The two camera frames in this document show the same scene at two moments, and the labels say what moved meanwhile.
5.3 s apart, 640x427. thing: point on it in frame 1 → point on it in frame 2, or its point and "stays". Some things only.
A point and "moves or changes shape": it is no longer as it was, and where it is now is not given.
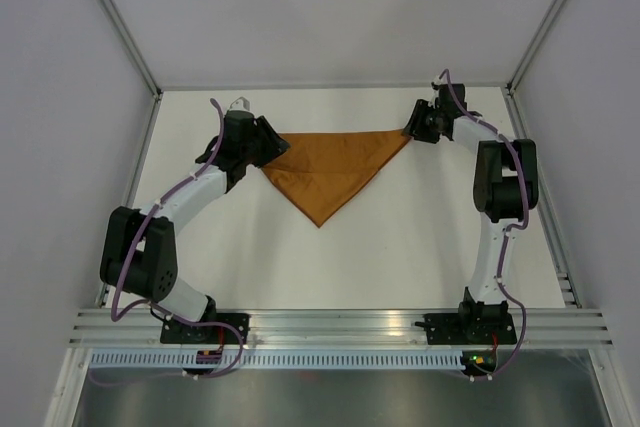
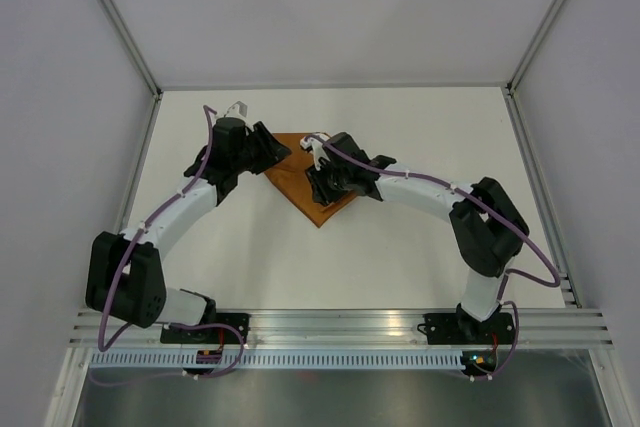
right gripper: x=416 y=123 → x=322 y=192
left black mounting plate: x=174 y=332 stays
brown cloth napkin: x=321 y=172 moves or changes shape
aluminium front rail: x=141 y=328 stays
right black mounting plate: x=469 y=329 stays
